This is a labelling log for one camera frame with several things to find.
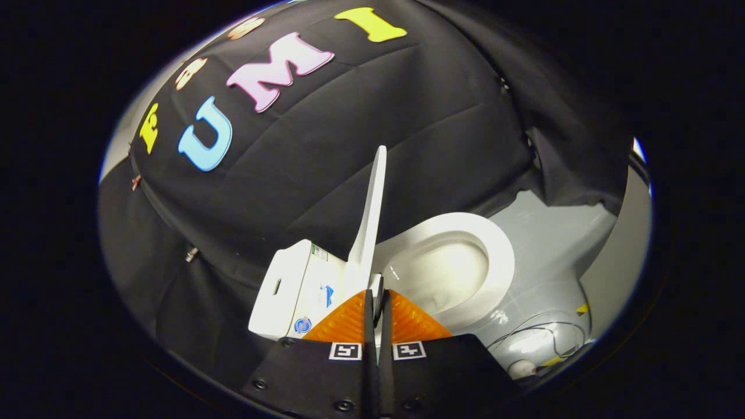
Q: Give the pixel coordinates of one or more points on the white toilet lid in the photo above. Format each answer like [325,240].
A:
[372,198]

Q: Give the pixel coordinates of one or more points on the white toilet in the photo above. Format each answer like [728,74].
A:
[460,230]

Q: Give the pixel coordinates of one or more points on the black backdrop cloth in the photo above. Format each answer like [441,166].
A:
[349,145]

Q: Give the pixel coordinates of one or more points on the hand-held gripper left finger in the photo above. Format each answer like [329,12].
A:
[326,378]

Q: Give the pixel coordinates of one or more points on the silver metal clip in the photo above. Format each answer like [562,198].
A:
[191,254]

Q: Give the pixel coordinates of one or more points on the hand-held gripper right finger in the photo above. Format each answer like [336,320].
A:
[436,378]

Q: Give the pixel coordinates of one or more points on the small white round object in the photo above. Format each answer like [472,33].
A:
[521,368]

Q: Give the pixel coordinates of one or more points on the copper metal clip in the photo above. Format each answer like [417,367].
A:
[135,182]

